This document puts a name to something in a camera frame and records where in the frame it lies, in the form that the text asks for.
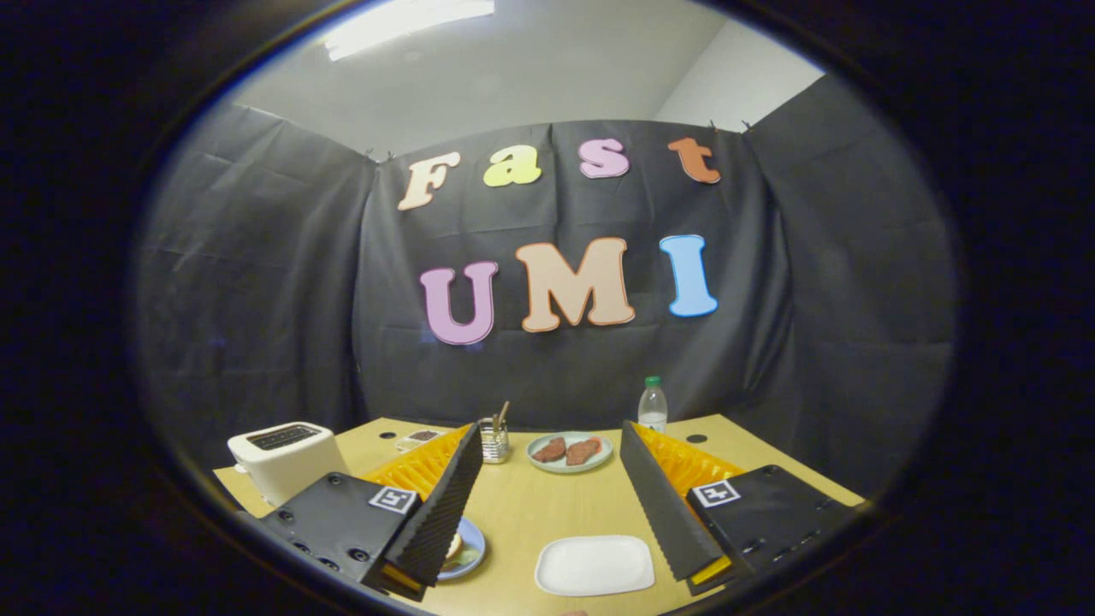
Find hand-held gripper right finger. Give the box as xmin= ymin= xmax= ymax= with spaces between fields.
xmin=619 ymin=419 xmax=861 ymax=598

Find black backdrop cloth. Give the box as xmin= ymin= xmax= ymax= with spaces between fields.
xmin=135 ymin=73 xmax=959 ymax=501

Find white rectangular plate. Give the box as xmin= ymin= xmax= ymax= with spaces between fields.
xmin=534 ymin=535 xmax=657 ymax=598

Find pale green round plate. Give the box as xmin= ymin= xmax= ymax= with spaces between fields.
xmin=525 ymin=430 xmax=615 ymax=475

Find blue round plate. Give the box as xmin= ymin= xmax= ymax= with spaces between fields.
xmin=436 ymin=517 xmax=488 ymax=582

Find white toaster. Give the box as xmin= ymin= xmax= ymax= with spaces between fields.
xmin=226 ymin=421 xmax=351 ymax=507

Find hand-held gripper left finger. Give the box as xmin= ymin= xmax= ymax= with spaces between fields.
xmin=256 ymin=421 xmax=486 ymax=602

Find metal wire utensil holder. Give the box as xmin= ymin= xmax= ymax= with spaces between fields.
xmin=478 ymin=418 xmax=512 ymax=465

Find clear plastic water bottle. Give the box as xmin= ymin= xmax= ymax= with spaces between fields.
xmin=637 ymin=376 xmax=670 ymax=434

